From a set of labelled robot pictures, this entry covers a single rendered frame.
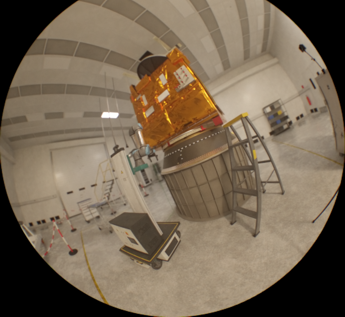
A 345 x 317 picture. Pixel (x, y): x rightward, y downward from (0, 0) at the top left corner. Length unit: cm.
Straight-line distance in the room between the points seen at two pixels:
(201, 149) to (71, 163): 827
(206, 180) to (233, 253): 125
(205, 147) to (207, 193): 80
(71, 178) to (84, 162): 162
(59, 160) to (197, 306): 894
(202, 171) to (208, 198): 53
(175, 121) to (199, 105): 60
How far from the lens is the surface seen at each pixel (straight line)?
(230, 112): 743
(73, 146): 901
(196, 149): 186
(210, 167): 180
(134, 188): 151
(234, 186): 161
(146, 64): 357
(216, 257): 160
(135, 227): 133
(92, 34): 404
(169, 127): 224
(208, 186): 189
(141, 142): 154
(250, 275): 143
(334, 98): 260
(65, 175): 856
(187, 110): 204
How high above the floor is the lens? 137
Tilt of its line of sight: 7 degrees up
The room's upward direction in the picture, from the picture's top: 23 degrees counter-clockwise
